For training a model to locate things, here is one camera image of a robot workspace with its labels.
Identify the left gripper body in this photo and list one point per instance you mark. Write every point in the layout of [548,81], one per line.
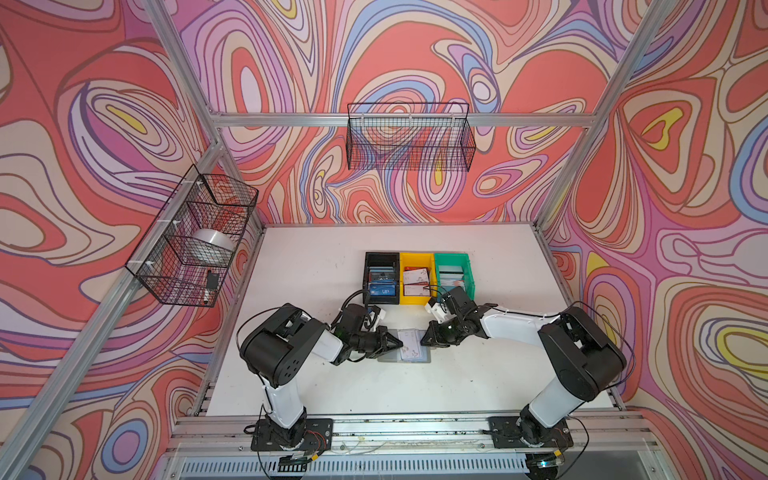
[366,342]

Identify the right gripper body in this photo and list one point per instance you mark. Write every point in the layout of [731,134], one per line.
[449,331]

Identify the white vip card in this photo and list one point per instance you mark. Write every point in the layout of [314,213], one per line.
[416,275]
[412,351]

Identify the grey card holder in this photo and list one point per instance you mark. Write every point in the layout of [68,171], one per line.
[394,356]

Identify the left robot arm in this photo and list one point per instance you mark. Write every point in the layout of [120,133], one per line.
[278,348]

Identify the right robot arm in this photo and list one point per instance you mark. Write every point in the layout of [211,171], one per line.
[585,361]

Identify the teal card in green bin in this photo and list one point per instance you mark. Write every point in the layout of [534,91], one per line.
[449,283]

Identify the red VIP card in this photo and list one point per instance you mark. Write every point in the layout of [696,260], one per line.
[417,289]

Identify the blue card in black bin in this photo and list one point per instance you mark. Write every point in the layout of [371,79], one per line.
[386,289]

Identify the white VIP card in bin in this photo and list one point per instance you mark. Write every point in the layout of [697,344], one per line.
[416,275]

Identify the green storage bin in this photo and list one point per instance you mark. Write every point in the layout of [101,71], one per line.
[456,264]

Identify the black storage bin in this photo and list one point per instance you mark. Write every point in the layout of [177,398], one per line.
[379,267]

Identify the white tape roll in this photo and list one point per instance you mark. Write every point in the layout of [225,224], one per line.
[211,247]

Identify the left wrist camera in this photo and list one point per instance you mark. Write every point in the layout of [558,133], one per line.
[374,316]

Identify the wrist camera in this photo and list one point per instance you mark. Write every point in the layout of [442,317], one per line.
[447,304]
[374,316]

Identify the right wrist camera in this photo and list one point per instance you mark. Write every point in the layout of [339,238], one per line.
[447,304]

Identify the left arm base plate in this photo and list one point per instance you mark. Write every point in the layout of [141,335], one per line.
[307,435]

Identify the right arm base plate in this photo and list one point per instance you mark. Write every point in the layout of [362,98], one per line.
[514,432]

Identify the black wire basket back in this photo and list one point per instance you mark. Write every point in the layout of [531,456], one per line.
[409,136]

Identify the black wire basket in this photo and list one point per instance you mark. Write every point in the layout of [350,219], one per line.
[409,136]
[185,257]

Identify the black wire basket left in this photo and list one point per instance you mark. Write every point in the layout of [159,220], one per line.
[185,257]

